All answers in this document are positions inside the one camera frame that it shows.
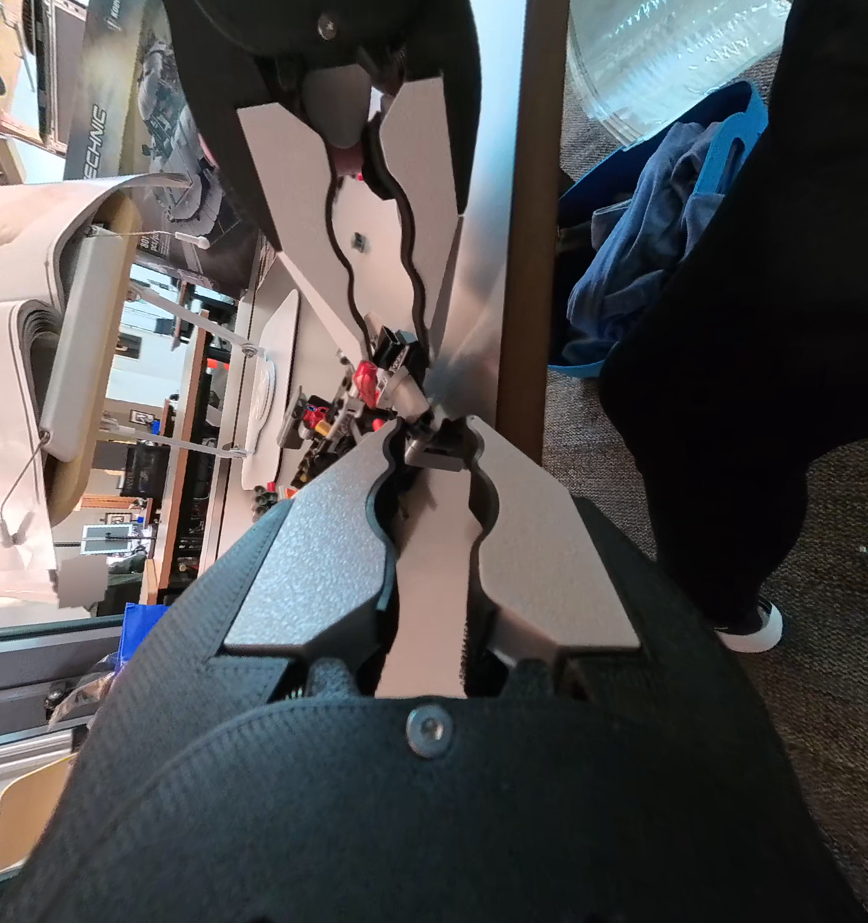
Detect white round pad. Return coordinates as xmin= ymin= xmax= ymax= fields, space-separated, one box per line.
xmin=248 ymin=357 xmax=281 ymax=442

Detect white shoe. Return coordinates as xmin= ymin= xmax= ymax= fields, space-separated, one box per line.
xmin=714 ymin=597 xmax=786 ymax=655

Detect lego car chassis model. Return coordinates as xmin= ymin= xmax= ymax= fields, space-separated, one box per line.
xmin=250 ymin=357 xmax=395 ymax=514

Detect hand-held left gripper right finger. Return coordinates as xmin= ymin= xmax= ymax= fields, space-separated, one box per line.
xmin=466 ymin=417 xmax=644 ymax=666

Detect lego set box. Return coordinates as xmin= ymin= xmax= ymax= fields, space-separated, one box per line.
xmin=61 ymin=0 xmax=282 ymax=291

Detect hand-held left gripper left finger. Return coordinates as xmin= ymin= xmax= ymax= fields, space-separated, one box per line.
xmin=221 ymin=418 xmax=399 ymax=673

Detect clear plastic sheet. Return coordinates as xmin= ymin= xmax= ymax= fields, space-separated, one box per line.
xmin=566 ymin=0 xmax=797 ymax=150

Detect blue plastic bag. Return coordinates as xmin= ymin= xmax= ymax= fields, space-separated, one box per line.
xmin=112 ymin=600 xmax=173 ymax=676

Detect aluminium frame rail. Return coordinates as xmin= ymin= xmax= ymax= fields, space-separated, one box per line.
xmin=0 ymin=611 xmax=130 ymax=774

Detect wooden shelf unit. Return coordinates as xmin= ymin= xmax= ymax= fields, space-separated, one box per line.
xmin=140 ymin=328 xmax=223 ymax=608

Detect small grey red lego subassembly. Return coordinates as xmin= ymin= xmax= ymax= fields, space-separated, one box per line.
xmin=353 ymin=324 xmax=472 ymax=473

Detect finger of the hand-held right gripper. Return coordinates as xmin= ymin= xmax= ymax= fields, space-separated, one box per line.
xmin=236 ymin=100 xmax=373 ymax=362
xmin=364 ymin=74 xmax=467 ymax=341

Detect person's black trouser leg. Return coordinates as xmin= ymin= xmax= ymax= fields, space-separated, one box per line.
xmin=598 ymin=0 xmax=868 ymax=630

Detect grey desk mat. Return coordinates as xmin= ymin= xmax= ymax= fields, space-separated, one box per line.
xmin=238 ymin=288 xmax=303 ymax=493

